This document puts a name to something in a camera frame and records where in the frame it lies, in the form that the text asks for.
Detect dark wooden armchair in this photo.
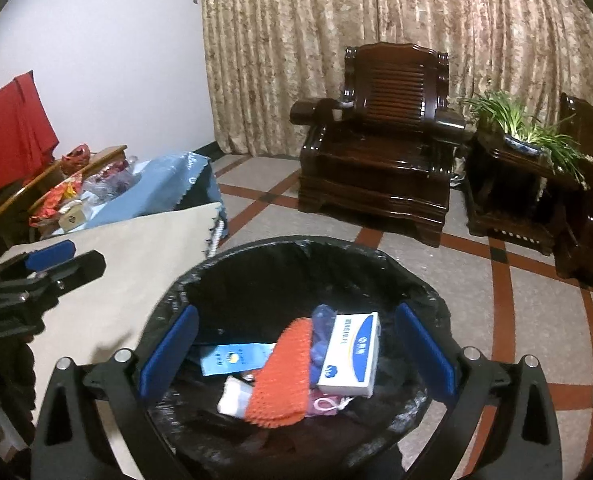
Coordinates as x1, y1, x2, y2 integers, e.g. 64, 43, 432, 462
554, 92, 593, 301
290, 42, 466, 248

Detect light wooden cabinet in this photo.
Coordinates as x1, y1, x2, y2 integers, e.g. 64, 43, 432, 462
29, 145, 127, 236

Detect white and blue carton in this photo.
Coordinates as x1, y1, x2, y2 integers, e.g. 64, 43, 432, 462
317, 311, 380, 398

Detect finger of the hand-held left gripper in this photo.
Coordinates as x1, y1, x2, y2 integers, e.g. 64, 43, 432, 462
41, 251, 106, 293
0, 240, 76, 281

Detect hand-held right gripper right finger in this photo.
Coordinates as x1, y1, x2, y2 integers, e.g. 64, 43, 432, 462
395, 301, 562, 480

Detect beige tin box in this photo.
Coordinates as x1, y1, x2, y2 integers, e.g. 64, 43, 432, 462
58, 207, 84, 231

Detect green potted plant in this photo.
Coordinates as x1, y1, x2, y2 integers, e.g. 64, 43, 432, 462
459, 90, 593, 186

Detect red cloth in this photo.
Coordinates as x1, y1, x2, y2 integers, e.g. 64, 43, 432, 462
0, 71, 60, 196

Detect dark blue plastic wrapper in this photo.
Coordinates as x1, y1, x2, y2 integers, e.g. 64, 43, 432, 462
309, 304, 338, 386

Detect beige patterned curtain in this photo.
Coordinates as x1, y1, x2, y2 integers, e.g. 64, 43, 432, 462
191, 0, 593, 161

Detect brown wooden stand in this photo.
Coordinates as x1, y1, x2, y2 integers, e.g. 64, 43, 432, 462
0, 160, 64, 251

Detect clear bag of red fruit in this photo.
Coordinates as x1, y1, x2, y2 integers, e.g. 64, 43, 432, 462
84, 157, 142, 201

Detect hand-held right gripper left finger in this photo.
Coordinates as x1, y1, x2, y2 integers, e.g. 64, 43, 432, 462
31, 304, 200, 480

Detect purple face mask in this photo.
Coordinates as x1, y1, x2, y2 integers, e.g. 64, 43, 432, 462
307, 393, 356, 417

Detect dark wooden side table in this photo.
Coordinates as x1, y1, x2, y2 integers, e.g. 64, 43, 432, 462
464, 130, 585, 256

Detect red and yellow packets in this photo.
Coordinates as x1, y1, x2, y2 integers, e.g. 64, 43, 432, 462
29, 180, 84, 226

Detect black bag lined trash bin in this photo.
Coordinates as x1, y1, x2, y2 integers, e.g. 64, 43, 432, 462
146, 235, 452, 480

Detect blue tablecloth table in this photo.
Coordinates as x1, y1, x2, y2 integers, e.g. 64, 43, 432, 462
51, 150, 230, 238

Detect light blue packet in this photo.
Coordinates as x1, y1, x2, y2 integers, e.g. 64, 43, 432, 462
200, 342, 277, 377

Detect white tissue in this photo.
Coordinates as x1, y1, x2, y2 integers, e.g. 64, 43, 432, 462
216, 376, 257, 417

